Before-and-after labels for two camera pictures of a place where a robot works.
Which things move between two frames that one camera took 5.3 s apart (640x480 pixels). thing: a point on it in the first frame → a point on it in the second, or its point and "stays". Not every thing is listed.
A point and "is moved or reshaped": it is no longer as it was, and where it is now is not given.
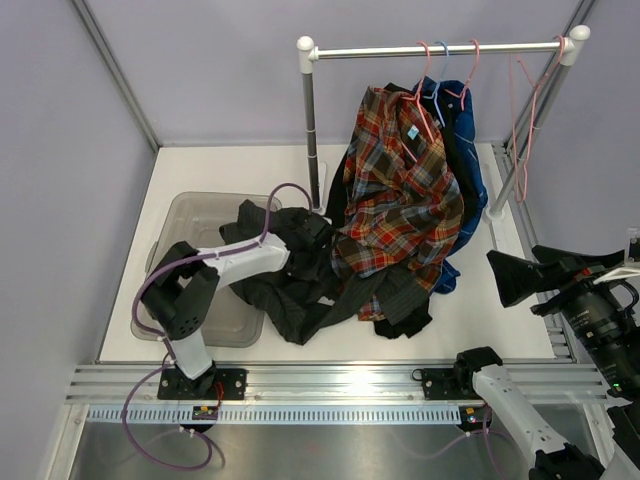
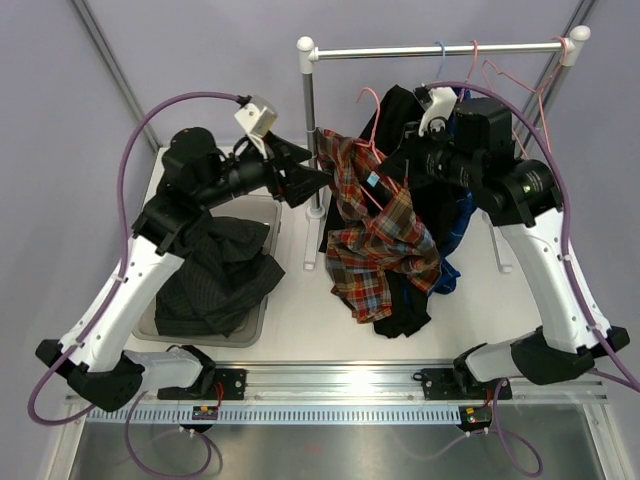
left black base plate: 214,384 stays
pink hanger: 533,88 → 544,82
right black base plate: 447,384 stays
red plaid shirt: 403,205 is moved or reshaped
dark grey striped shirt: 297,298 is moved or reshaped
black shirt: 398,324 is moved or reshaped
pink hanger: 416,97 → 370,144
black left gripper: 318,252 → 297,182
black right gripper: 518,277 → 406,160
